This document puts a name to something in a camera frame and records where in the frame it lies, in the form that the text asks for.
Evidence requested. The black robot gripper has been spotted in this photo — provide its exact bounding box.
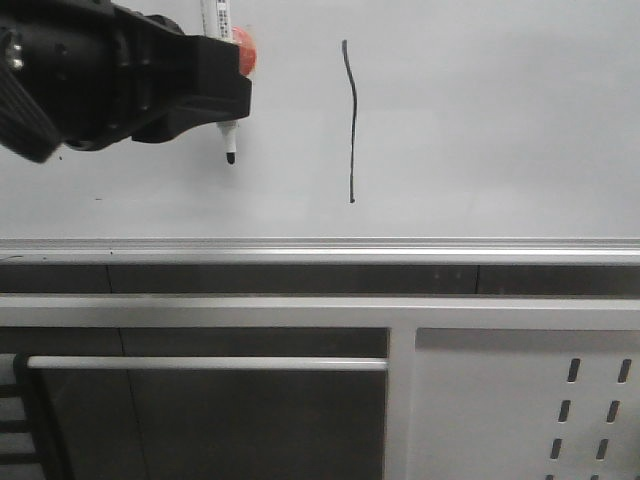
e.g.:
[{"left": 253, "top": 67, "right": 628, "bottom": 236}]
[{"left": 1, "top": 1, "right": 252, "bottom": 163}]

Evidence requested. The red round magnet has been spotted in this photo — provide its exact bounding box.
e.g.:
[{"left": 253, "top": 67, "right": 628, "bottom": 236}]
[{"left": 232, "top": 26, "right": 257, "bottom": 77}]

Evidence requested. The white whiteboard marker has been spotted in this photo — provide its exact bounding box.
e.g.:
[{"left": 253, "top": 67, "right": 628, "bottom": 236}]
[{"left": 199, "top": 0, "right": 238, "bottom": 165}]

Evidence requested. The white whiteboard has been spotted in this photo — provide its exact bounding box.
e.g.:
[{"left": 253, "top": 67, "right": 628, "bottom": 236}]
[{"left": 1, "top": 1, "right": 639, "bottom": 239}]

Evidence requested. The white horizontal round bar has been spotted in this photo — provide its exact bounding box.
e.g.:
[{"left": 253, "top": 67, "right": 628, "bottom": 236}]
[{"left": 26, "top": 356, "right": 388, "bottom": 372}]

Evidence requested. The black slatted rack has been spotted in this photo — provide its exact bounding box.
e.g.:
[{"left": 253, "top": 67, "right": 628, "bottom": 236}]
[{"left": 1, "top": 353, "right": 49, "bottom": 480}]

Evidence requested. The white perforated metal panel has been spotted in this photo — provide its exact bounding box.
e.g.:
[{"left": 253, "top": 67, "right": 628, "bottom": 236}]
[{"left": 408, "top": 329, "right": 639, "bottom": 479}]

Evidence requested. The aluminium whiteboard tray rail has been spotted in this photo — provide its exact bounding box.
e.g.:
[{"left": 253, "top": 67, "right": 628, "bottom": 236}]
[{"left": 1, "top": 238, "right": 639, "bottom": 266}]

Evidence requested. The white metal stand frame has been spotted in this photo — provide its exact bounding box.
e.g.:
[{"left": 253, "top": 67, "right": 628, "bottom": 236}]
[{"left": 1, "top": 295, "right": 639, "bottom": 479}]

